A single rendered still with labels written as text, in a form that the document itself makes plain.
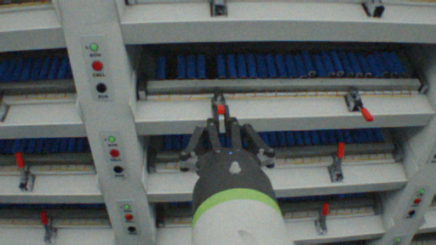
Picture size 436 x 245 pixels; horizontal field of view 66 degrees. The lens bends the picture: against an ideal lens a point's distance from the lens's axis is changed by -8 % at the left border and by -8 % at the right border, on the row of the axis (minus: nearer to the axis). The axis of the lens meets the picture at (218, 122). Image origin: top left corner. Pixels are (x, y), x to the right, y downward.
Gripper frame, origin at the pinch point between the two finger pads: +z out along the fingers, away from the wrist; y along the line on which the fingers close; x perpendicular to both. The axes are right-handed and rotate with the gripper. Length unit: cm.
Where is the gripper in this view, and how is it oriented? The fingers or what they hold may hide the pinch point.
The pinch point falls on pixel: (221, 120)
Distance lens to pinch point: 59.8
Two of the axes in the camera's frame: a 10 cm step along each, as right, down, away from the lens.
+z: -0.5, -4.1, 9.1
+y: 10.0, -0.3, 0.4
